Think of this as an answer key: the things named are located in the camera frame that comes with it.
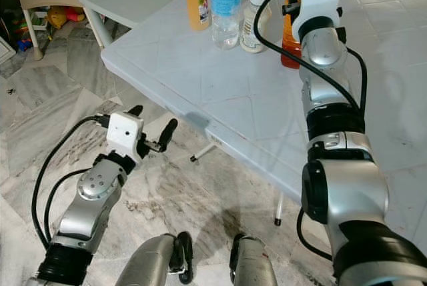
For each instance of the dark orange drink bottle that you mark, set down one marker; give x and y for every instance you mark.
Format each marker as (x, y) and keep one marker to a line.
(289, 49)

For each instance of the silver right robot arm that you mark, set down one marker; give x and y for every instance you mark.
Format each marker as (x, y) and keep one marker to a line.
(340, 186)

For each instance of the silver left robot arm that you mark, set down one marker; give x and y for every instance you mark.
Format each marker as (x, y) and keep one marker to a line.
(90, 212)

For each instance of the small white-capped milky bottle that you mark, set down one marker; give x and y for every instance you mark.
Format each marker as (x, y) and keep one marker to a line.
(253, 29)

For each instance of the large grey folding table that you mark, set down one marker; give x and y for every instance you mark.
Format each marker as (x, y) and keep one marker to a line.
(227, 106)

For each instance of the clear water bottle blue label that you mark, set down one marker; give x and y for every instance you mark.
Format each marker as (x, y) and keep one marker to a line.
(226, 2)

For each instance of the silver robot left leg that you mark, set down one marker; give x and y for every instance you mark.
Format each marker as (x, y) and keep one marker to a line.
(150, 259)

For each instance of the silver robot leg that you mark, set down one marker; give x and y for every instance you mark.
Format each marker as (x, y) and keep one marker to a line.
(150, 259)
(253, 262)

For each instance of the yellow toy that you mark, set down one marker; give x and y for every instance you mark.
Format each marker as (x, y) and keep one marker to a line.
(57, 16)

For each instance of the silver robot right leg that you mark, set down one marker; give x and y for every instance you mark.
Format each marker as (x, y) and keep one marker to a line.
(253, 262)

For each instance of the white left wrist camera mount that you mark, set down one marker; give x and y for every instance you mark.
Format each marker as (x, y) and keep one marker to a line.
(124, 134)

